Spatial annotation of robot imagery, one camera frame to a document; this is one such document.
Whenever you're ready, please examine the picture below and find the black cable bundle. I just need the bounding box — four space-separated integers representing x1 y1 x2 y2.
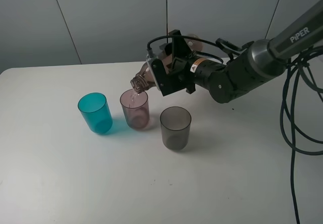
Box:
280 46 323 224

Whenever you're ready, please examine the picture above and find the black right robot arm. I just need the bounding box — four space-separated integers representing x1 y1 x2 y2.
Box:
163 1 322 103

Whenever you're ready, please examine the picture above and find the pink transparent plastic cup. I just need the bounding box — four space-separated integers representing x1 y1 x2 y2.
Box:
120 89 150 130

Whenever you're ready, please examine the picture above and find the grey transparent plastic cup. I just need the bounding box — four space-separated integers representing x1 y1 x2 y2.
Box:
159 106 192 151

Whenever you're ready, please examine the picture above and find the brown transparent plastic bottle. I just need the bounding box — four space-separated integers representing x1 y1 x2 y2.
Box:
130 39 203 94

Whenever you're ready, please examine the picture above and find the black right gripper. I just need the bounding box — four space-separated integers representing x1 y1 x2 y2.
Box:
169 30 224 94

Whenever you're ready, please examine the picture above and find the teal transparent plastic cup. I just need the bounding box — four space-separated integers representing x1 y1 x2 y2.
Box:
78 92 113 135

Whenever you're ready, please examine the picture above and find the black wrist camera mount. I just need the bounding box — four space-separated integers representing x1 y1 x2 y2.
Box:
146 29 194 97

